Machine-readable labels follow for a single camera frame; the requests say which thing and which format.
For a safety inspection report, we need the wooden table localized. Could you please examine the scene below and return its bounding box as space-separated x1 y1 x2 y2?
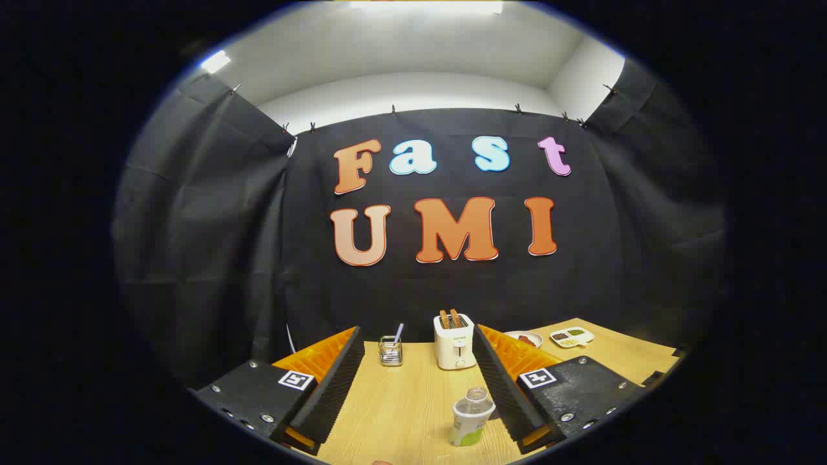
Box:
294 318 682 465

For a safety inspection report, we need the white toaster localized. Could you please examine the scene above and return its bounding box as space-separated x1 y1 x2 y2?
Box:
433 313 477 371

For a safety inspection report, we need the black backdrop cloth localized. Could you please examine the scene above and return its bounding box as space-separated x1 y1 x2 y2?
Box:
113 58 728 388

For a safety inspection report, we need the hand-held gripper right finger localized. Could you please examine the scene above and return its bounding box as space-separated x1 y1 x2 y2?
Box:
472 324 647 455

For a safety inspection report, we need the wire mesh utensil holder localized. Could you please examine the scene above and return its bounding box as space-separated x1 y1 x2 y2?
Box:
379 336 404 367

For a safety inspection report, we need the clear plastic juice bottle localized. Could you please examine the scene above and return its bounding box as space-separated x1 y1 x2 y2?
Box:
450 387 497 448

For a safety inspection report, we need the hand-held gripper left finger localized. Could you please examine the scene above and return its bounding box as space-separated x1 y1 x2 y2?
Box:
189 326 366 456

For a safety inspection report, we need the white divided condiment dish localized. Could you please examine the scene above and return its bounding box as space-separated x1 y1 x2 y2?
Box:
550 327 595 349

